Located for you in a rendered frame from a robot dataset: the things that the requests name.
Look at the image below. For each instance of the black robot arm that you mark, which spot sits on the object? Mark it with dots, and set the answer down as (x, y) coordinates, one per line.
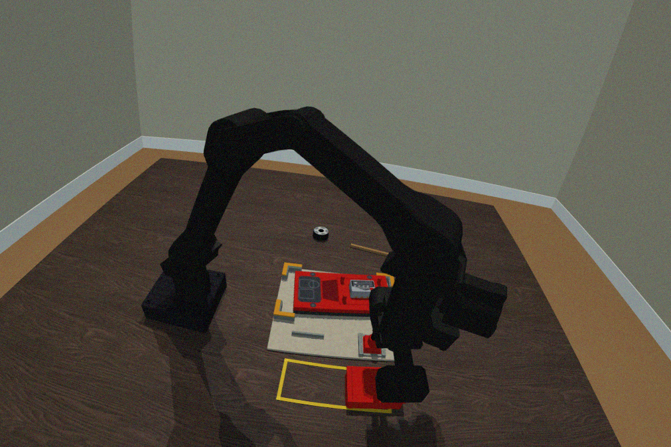
(428, 259)

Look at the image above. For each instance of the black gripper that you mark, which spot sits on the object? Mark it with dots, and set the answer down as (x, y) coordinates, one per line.
(402, 382)

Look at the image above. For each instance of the black toy car wheel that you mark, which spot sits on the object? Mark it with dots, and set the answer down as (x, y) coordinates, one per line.
(320, 233)

